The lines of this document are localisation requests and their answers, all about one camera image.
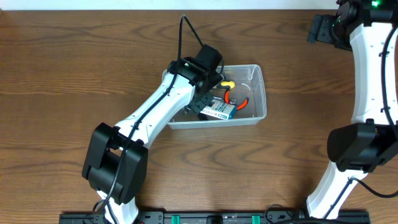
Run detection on white and blue box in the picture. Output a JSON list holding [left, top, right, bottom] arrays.
[[200, 100, 237, 119]]

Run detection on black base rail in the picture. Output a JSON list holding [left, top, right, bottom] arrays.
[[58, 210, 371, 224]]

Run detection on stubby yellow black screwdriver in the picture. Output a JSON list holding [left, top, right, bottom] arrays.
[[217, 81, 236, 90]]

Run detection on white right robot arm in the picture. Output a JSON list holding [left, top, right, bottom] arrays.
[[306, 0, 397, 220]]

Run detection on red handled pliers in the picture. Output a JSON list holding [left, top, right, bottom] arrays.
[[223, 89, 250, 111]]

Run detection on clear plastic container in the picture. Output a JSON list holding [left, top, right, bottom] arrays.
[[168, 64, 267, 129]]

